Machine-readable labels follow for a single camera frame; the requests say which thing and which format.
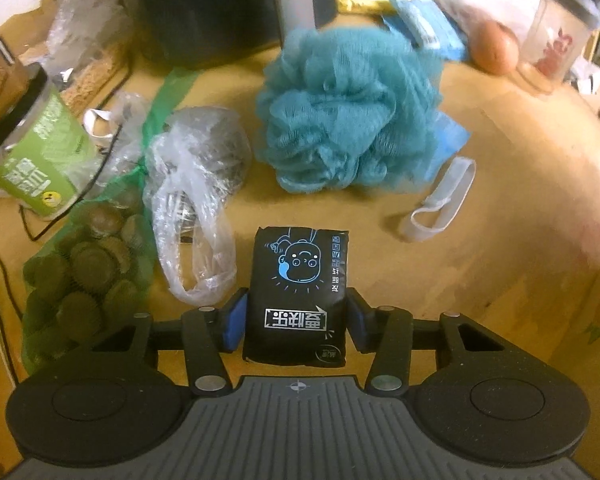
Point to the blue face mask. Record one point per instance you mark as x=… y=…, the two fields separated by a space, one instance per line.
x=450 y=132

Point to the black tissue pack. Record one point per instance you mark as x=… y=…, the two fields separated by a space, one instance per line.
x=300 y=300

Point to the clear shaker bottle grey lid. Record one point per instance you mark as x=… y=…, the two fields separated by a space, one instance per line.
x=560 y=35

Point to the green label jar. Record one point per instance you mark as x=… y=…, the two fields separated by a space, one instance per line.
x=40 y=155

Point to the dark blue air fryer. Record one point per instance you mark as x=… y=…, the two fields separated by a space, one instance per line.
x=205 y=10

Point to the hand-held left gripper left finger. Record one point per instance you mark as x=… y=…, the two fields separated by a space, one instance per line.
x=232 y=322

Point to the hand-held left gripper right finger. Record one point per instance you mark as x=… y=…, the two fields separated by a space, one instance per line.
x=357 y=325

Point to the clear bag of metal scrubbers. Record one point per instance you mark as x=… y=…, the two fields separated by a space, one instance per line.
x=200 y=160

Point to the teal mesh bath loofah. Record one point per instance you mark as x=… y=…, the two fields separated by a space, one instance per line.
x=345 y=110

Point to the blue packet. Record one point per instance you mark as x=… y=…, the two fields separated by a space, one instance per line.
x=425 y=25

